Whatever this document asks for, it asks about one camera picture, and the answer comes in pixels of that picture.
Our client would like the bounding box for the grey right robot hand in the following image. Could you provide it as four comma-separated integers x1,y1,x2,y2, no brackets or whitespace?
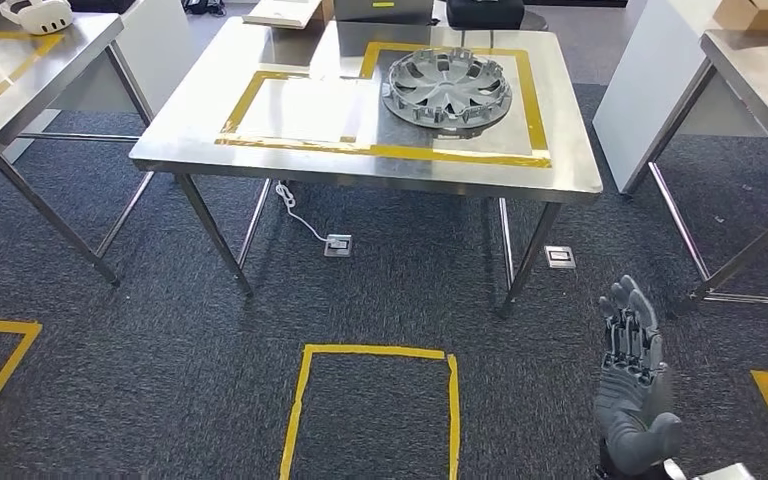
593,274,685,477

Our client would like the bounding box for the silver wheel hubcap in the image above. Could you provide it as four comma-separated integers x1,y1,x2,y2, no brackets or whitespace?
381,47,514,130

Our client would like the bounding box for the steel workbench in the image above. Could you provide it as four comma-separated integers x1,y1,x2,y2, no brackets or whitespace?
128,16,604,319
0,9,157,287
622,29,768,313

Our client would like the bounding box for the steel floor socket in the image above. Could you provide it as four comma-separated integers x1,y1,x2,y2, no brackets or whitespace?
323,233,353,258
544,245,577,270

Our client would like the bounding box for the black zip carry case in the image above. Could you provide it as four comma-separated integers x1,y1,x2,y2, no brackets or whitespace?
445,0,526,31

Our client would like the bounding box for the grey laptop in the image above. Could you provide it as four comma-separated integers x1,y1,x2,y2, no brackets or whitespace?
332,0,435,26

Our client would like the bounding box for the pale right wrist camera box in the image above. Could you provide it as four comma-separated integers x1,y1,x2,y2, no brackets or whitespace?
691,463,756,480

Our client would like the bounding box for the white braided cable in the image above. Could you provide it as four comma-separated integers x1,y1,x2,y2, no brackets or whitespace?
274,180,329,243

